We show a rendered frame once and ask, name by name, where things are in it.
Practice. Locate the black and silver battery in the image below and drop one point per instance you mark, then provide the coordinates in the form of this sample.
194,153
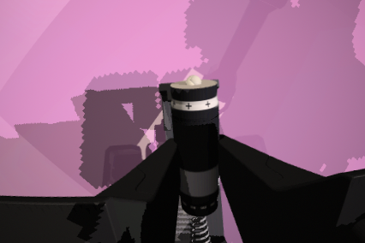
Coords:
195,127

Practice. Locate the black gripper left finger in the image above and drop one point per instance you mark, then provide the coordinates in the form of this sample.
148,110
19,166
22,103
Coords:
141,207

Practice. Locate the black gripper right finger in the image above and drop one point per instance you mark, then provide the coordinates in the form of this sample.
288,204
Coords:
275,202

